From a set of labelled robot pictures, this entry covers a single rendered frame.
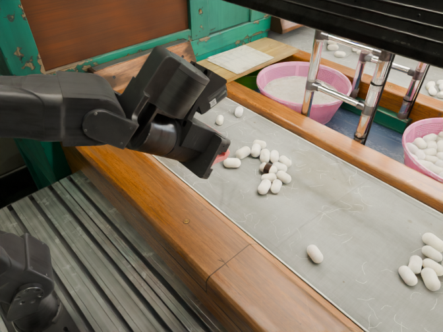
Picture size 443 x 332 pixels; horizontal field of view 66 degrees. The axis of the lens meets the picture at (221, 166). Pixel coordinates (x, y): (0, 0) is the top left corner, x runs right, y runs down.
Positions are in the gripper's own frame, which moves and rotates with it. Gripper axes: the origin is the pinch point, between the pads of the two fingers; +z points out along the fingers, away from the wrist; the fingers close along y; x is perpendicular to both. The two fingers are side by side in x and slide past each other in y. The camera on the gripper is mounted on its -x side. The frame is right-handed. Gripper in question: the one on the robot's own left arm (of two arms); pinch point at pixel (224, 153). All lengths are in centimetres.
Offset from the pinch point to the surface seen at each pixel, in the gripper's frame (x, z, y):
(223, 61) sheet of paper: -18, 34, 41
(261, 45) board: -29, 48, 42
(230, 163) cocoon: 3.1, 12.5, 6.4
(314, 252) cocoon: 6.5, 8.2, -19.0
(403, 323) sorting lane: 7.4, 10.0, -34.0
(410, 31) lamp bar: -26.3, -1.0, -17.0
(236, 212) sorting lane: 9.3, 7.7, -3.3
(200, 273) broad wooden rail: 16.5, -4.3, -9.7
